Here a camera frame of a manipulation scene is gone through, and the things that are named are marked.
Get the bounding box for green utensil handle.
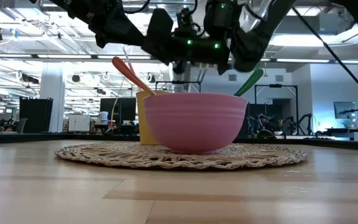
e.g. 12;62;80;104
234;68;265;97

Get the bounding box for thin pale pink stick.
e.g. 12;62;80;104
122;46;137;78

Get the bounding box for orange handled utensil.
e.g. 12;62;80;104
111;56;157;96

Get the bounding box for yellow ribbed cup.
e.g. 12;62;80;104
135;90;169;146

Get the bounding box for large ceiling light panel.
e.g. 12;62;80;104
267;33;337;48

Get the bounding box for pink plastic bowl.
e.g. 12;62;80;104
142;91;249;155

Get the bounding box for black display screens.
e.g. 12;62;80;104
99;97;137;126

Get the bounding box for white bucket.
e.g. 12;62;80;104
98;111;109;126

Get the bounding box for grey computer monitor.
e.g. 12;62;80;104
333;101;358;121

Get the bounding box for long ceiling light strip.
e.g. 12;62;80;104
0;54;358;65

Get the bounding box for dark background desk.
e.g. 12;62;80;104
316;127;358;141

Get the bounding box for white cabinet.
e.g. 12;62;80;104
68;113;91;133

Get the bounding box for round woven straw placemat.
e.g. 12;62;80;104
53;141;309;170

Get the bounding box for white pillar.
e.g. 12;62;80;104
39;62;66;134

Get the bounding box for black cabinet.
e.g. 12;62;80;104
19;97;54;134

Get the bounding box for grey chair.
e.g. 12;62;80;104
14;118;29;134

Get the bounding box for silver ventilation duct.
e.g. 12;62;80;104
170;61;193;93

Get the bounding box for low black metal frame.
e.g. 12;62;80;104
155;80;202;95

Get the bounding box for tall black metal frame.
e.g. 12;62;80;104
254;83;299;129

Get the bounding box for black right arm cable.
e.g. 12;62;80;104
291;6;358;107

